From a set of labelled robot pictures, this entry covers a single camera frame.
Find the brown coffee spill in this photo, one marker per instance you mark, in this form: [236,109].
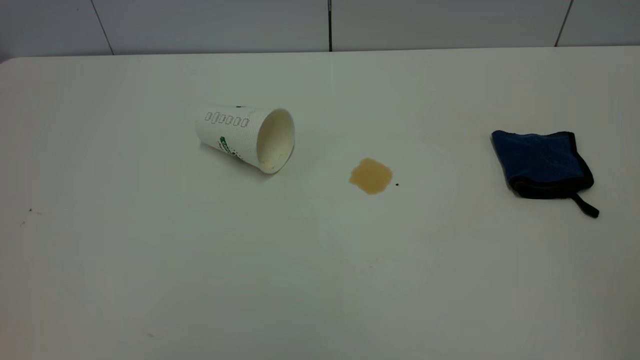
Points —
[371,176]

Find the blue cloth with black trim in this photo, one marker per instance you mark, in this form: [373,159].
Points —
[542,160]

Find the white paper coffee cup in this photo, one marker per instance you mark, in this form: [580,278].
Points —
[235,135]

